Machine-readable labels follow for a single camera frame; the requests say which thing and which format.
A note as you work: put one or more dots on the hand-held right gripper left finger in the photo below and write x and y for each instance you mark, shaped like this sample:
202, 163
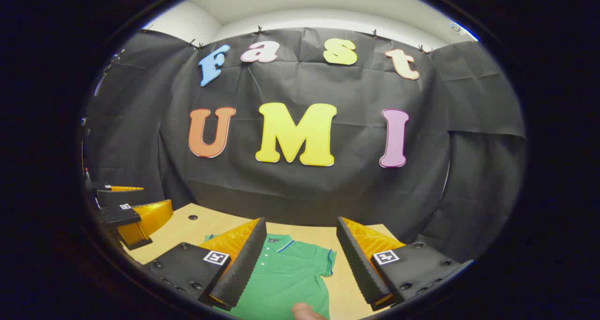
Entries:
243, 268

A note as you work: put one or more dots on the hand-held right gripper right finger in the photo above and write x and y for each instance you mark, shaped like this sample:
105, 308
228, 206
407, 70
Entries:
358, 268

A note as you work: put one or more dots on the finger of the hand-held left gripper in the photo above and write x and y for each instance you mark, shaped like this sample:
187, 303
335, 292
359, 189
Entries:
150, 219
115, 198

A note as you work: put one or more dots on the green polo T-shirt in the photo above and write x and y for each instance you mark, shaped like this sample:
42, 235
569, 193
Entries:
290, 278

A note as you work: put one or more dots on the black backdrop cloth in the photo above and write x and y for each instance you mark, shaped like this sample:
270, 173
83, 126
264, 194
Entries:
328, 193

